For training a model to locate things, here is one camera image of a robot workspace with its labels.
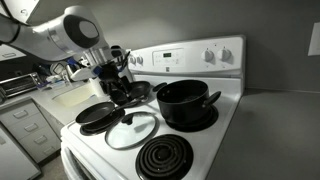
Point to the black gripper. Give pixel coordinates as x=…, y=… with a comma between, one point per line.
x=111, y=74

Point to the glass lid with black knob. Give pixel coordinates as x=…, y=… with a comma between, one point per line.
x=133, y=131

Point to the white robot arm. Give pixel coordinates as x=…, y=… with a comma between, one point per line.
x=43, y=36

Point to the white stove knob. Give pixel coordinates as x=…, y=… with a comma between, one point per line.
x=132, y=60
x=140, y=60
x=207, y=55
x=224, y=54

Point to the stove control display panel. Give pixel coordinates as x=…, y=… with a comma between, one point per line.
x=168, y=57

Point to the black cooking pot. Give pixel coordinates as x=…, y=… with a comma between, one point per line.
x=183, y=110

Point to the white electric stove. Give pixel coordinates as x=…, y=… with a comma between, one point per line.
x=230, y=96

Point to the white utensil holder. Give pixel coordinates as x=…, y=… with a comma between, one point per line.
x=128, y=76

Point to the black frying pan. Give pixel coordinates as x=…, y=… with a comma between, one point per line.
x=100, y=129

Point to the black ladle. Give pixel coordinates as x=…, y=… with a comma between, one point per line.
x=116, y=50

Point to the cream kitchen sink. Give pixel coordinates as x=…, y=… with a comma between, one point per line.
x=71, y=96

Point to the chrome faucet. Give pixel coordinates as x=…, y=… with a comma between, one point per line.
x=70, y=73

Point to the white drawer cabinet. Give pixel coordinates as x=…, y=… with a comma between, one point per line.
x=50, y=133

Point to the black coil burner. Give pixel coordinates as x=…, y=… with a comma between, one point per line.
x=165, y=156
x=206, y=124

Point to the white drawer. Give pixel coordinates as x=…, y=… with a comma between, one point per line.
x=31, y=127
x=20, y=114
x=40, y=140

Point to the silver toaster oven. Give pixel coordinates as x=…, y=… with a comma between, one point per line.
x=20, y=85

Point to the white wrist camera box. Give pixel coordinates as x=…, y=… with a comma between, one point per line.
x=81, y=74

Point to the white wall cabinet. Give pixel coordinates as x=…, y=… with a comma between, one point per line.
x=20, y=8
x=10, y=53

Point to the white wall plate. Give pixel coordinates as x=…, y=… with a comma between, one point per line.
x=315, y=40

